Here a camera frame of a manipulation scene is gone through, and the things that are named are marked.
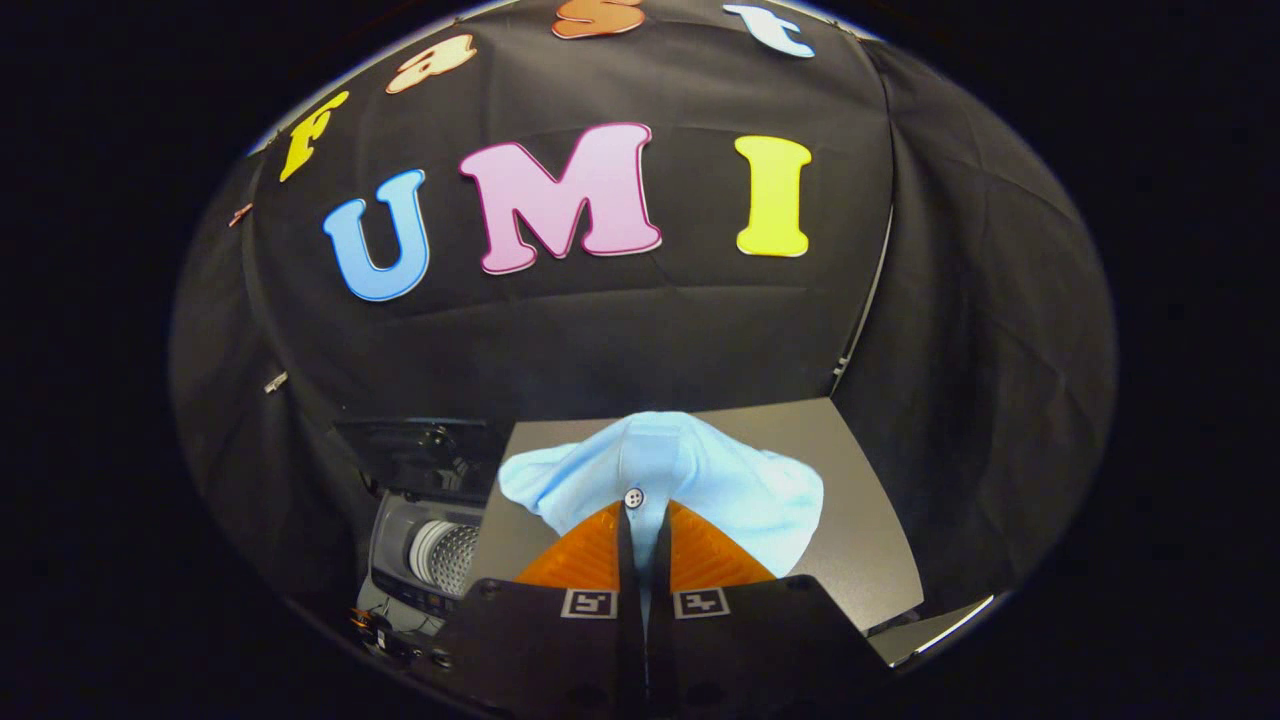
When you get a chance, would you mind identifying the dark glass washing machine lid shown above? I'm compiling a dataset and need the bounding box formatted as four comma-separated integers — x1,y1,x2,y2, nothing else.
335,418,503,497

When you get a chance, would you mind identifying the light blue button shirt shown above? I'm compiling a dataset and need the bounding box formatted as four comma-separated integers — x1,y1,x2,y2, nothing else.
497,410,826,623

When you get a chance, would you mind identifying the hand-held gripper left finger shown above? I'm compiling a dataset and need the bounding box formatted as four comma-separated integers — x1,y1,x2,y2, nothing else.
428,498,643,720

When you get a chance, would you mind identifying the thin backdrop frame pole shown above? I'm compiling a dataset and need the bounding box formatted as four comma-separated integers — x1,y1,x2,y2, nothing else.
832,205,895,379

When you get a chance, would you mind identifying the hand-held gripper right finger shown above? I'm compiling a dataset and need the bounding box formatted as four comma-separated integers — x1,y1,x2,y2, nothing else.
648,498,893,720

